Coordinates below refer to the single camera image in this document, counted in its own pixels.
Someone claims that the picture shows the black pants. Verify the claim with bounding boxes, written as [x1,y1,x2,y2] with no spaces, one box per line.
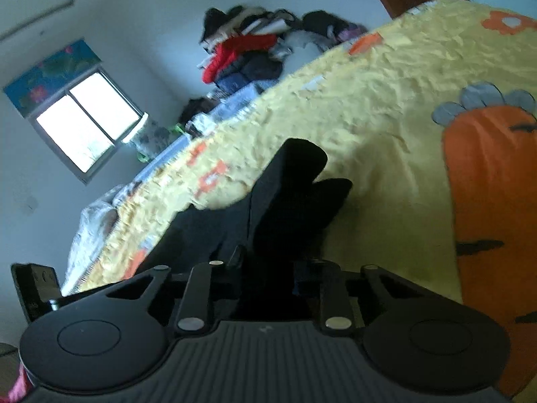
[137,138,352,322]

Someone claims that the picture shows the floral white pillow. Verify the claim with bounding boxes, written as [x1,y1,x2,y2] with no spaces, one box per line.
[129,118,175,158]

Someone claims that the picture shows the yellow floral bed quilt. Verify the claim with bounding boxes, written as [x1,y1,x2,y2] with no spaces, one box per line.
[76,0,536,402]

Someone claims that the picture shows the blue floral window blind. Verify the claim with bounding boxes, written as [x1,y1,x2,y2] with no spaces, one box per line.
[4,39,101,118]

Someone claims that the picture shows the red puffer jacket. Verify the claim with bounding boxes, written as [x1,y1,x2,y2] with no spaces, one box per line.
[202,34,278,85]

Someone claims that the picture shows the pile of mixed clothes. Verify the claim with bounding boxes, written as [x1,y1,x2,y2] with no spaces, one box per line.
[198,5,368,95]

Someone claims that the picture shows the window with grey frame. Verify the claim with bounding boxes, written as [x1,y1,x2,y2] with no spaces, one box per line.
[30,66,148,184]

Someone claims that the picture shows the black bag by wall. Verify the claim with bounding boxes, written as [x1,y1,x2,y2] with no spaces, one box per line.
[178,96,220,126]

